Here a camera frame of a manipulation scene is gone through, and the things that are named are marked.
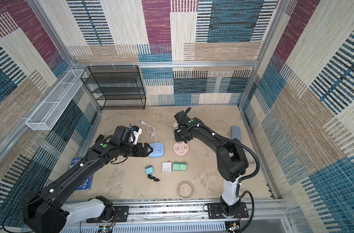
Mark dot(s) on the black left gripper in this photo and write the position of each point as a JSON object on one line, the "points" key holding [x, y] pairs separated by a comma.
{"points": [[139, 153]]}

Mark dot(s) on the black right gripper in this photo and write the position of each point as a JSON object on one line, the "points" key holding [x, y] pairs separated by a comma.
{"points": [[178, 138]]}

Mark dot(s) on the green plug adapter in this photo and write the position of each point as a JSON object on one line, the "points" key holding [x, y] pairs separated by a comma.
{"points": [[176, 166], [183, 166]]}

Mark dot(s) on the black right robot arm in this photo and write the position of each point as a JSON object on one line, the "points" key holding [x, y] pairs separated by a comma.
{"points": [[235, 161]]}

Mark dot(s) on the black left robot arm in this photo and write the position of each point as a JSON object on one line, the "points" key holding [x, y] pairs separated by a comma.
{"points": [[45, 211]]}

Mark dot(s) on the blue square power strip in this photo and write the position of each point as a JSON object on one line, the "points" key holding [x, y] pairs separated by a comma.
{"points": [[158, 150]]}

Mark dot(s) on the pink round power strip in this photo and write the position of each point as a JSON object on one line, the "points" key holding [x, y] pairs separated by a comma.
{"points": [[181, 149]]}

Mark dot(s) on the white square charger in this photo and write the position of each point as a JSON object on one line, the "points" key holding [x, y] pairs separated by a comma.
{"points": [[166, 167]]}

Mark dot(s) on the blue fabric glasses case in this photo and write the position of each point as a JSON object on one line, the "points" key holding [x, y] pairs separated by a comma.
{"points": [[235, 133]]}

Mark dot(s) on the clear tape roll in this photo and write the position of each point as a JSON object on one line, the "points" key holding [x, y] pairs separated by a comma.
{"points": [[185, 190]]}

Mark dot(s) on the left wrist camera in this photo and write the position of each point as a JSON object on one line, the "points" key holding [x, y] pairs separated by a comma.
{"points": [[135, 132]]}

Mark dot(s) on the teal charger with black cable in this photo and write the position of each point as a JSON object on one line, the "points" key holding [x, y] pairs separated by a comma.
{"points": [[150, 172]]}

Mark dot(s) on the black wire shelf rack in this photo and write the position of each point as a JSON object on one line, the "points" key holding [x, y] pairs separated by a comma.
{"points": [[115, 87]]}

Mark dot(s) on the white wire wall basket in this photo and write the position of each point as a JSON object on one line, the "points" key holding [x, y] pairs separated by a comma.
{"points": [[50, 110]]}

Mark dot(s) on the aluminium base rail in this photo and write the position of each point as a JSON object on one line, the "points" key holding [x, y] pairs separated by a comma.
{"points": [[192, 216]]}

